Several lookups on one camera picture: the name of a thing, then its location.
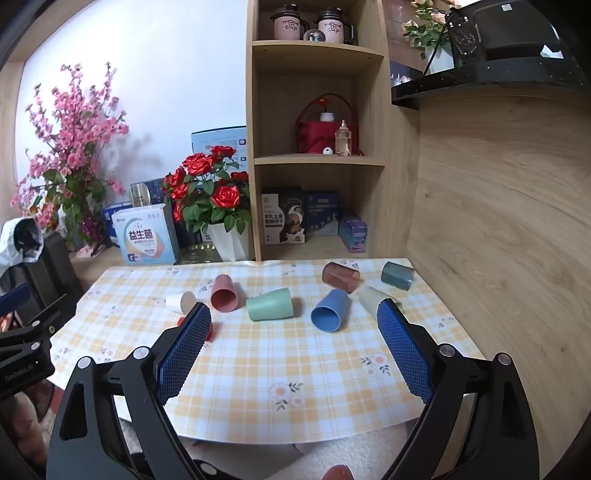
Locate pale grey cup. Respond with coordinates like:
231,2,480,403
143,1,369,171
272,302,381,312
359,285,402,320

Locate dark teal cup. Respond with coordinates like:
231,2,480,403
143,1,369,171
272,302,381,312
381,261,416,291

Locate blue white carton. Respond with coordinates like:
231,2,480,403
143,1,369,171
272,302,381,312
191,125,248,168

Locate red gift basket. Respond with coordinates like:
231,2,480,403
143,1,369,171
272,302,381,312
295,93,360,155

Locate green cup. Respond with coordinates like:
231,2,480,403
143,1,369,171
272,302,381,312
246,287,297,323

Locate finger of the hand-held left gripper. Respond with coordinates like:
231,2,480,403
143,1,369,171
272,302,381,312
0,300,78,349
0,283,32,315

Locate dark blue box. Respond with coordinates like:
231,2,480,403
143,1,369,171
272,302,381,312
305,190,341,237

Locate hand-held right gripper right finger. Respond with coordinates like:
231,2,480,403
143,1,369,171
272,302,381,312
376,298,540,480

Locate brown translucent cup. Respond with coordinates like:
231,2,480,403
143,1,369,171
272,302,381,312
322,261,361,294

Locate pink blossom artificial flowers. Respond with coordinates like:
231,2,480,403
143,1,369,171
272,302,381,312
10,61,131,250

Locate white plastic bag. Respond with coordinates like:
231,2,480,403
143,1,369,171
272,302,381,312
0,219,45,267

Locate clear perfume bottle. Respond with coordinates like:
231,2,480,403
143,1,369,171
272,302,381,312
335,119,352,157

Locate gold foil tray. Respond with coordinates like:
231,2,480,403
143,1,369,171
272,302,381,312
178,244,219,265

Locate black bag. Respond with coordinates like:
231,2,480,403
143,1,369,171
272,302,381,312
0,230,85,333

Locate blue cup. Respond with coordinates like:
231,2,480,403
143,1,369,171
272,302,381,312
310,289,351,332

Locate pink cup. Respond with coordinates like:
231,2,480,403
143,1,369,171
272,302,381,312
211,274,242,314

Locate black kitchen appliance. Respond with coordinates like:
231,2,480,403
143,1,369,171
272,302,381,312
445,0,565,70

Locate black speckled counter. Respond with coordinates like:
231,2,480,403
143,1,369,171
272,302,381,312
391,54,591,111

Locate white flower pot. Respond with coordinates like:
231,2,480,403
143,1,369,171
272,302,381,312
423,45,456,77

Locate wooden shelf unit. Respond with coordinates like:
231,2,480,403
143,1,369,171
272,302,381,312
245,0,394,262

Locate red artificial rose bouquet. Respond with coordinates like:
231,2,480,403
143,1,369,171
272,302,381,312
161,145,253,235

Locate pale pink rose bouquet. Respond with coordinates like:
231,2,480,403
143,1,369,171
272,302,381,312
401,0,463,61

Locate dark biscuit box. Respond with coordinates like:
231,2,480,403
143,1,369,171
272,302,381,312
261,187,307,245

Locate white beige cup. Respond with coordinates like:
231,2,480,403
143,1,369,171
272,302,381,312
165,290,198,315

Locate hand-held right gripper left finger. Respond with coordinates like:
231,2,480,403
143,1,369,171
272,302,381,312
45,302,213,480

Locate white supplement box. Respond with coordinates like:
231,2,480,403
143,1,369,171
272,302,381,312
111,203,181,265

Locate yellow checkered floral tablecloth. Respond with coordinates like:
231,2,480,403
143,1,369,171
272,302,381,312
48,257,486,445

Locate small purple box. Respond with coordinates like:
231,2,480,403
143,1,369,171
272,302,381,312
338,211,369,254

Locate red cup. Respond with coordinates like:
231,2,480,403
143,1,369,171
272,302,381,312
177,314,214,343

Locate white faceted vase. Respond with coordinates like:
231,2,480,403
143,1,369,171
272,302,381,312
206,223,251,263

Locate pink mug with black lid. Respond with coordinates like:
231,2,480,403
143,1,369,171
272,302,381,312
270,4,310,41
314,6,357,45

